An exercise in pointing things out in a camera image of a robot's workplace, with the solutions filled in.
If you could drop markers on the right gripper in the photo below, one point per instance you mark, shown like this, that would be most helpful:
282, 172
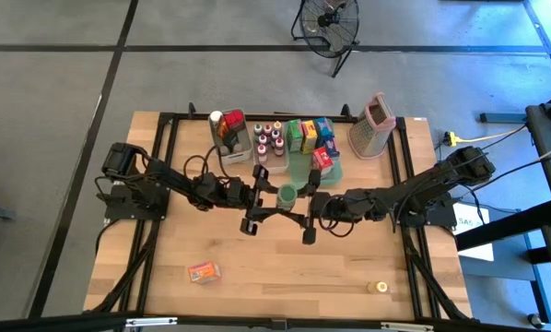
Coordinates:
328, 207

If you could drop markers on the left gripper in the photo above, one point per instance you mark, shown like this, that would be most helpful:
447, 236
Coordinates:
236, 193

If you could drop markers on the red cereal box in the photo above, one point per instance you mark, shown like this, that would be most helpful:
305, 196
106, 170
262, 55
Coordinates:
322, 161

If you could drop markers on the red-tipped candy color bottle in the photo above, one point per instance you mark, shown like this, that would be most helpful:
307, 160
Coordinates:
261, 151

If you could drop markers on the small glass cork jar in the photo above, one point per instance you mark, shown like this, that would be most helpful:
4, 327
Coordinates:
223, 150

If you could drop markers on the red candy color bottle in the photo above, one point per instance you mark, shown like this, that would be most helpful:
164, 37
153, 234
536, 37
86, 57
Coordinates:
279, 145
267, 130

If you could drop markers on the violet candy color bottle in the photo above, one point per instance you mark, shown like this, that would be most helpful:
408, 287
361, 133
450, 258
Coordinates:
262, 139

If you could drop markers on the blue candy color bottle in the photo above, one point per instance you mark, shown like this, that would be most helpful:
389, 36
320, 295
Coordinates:
275, 135

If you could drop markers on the yellow box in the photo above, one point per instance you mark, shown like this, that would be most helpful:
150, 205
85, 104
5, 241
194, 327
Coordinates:
309, 136

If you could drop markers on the green Apple Jacks cereal box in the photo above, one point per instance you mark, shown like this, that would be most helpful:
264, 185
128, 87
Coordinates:
295, 133

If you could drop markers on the brown orange snack packet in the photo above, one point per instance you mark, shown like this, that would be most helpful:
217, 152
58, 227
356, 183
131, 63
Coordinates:
222, 130

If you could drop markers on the orange box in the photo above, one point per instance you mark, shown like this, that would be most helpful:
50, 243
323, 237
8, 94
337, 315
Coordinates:
204, 272

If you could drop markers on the white-capped spice jar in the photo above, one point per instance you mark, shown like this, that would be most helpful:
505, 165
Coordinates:
215, 115

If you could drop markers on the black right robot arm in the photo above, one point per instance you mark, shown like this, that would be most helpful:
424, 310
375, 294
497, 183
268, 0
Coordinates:
418, 189

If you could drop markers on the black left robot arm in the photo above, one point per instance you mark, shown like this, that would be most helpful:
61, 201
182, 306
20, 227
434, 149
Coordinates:
165, 177

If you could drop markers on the clear plastic bin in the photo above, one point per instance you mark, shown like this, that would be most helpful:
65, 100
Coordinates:
271, 167

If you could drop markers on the green plastic bin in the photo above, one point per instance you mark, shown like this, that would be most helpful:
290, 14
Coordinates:
298, 168

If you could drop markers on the white plastic bin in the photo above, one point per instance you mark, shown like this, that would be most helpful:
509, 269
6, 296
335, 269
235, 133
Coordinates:
238, 157

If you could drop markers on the yellow-lidded jar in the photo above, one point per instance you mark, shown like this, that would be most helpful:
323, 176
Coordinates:
379, 287

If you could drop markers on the white paper sheet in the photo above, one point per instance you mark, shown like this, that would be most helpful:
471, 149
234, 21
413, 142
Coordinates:
473, 240

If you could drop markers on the black floor fan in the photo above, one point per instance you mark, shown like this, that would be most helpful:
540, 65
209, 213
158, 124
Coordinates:
328, 27

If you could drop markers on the grey metal bar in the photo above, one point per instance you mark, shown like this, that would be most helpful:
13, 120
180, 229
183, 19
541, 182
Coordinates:
501, 117

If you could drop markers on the black workbench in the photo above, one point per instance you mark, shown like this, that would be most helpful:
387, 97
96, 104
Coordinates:
545, 133

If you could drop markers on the black caster wheel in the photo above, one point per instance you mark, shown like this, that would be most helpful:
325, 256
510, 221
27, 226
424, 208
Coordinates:
535, 319

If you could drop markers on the black aluminium table frame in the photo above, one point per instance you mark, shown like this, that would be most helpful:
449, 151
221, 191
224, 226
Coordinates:
183, 117

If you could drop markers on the silver metal bracket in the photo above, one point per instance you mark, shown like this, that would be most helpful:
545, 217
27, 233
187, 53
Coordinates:
406, 326
151, 322

